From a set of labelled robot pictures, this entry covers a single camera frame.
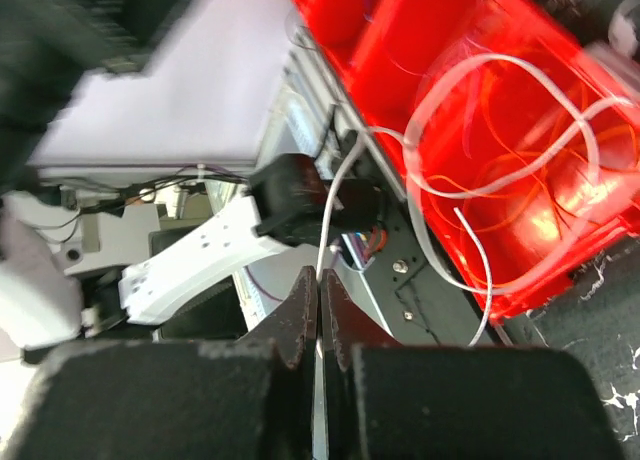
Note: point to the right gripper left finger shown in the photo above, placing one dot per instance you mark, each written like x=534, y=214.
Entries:
x=129, y=399

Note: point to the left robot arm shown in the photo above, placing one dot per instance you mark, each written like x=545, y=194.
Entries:
x=286, y=204

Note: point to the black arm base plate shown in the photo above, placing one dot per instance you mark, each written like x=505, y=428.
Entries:
x=399, y=289

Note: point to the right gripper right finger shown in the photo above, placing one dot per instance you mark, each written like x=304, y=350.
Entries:
x=390, y=401

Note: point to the red bin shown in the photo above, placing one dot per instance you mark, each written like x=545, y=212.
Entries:
x=524, y=154
x=337, y=25
x=398, y=50

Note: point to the red bin right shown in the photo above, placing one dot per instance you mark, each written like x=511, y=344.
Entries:
x=524, y=154

